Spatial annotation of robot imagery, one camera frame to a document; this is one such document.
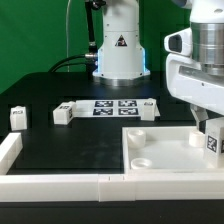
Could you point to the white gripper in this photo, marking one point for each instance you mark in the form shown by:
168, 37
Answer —
186, 81

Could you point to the white square tabletop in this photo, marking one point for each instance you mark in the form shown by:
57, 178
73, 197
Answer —
166, 149

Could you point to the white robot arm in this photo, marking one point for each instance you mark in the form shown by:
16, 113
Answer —
195, 61

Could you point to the white U-shaped fence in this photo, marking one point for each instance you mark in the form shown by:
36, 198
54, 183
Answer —
139, 184

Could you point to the fiducial marker sheet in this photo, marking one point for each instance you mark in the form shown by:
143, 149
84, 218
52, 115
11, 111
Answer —
111, 108

